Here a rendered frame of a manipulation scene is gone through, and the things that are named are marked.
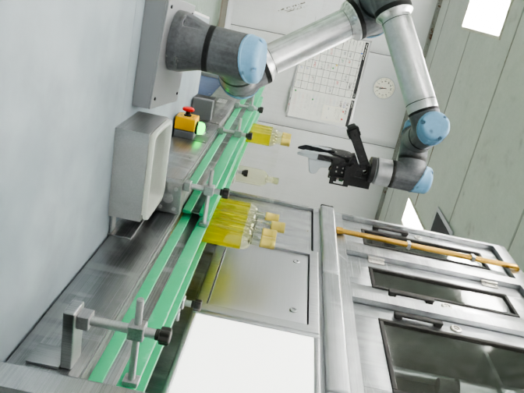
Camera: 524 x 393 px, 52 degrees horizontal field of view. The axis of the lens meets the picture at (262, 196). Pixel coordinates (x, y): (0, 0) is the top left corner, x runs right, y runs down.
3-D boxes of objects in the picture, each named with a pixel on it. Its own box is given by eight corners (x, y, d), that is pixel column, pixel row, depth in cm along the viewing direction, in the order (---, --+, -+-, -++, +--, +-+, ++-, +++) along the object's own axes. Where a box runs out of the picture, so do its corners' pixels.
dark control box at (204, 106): (189, 117, 208) (210, 121, 207) (191, 97, 205) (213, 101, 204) (192, 112, 215) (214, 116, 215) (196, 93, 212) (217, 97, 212)
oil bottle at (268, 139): (230, 139, 255) (288, 150, 255) (232, 127, 253) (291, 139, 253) (231, 136, 261) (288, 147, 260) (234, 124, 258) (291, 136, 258)
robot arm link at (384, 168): (394, 164, 140) (391, 156, 148) (377, 161, 141) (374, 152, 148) (387, 190, 143) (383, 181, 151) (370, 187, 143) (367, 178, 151)
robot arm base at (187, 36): (173, 6, 127) (214, 16, 126) (187, 12, 141) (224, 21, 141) (161, 70, 131) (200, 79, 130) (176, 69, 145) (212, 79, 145)
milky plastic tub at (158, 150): (109, 217, 128) (145, 224, 128) (117, 126, 120) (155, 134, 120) (132, 191, 144) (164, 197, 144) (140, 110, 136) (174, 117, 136)
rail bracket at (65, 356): (25, 371, 88) (159, 399, 88) (26, 284, 82) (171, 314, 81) (39, 352, 92) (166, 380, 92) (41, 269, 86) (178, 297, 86)
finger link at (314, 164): (295, 172, 141) (329, 177, 143) (300, 151, 139) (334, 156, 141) (293, 168, 144) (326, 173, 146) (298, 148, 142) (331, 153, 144)
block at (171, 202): (153, 211, 147) (178, 216, 147) (157, 179, 144) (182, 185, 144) (157, 207, 151) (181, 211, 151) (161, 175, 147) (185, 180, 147)
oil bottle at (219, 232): (176, 237, 155) (249, 252, 154) (178, 219, 153) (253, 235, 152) (181, 229, 160) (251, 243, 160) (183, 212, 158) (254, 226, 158)
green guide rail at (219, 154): (185, 188, 149) (213, 194, 149) (185, 185, 149) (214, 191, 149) (252, 83, 311) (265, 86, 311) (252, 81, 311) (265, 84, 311)
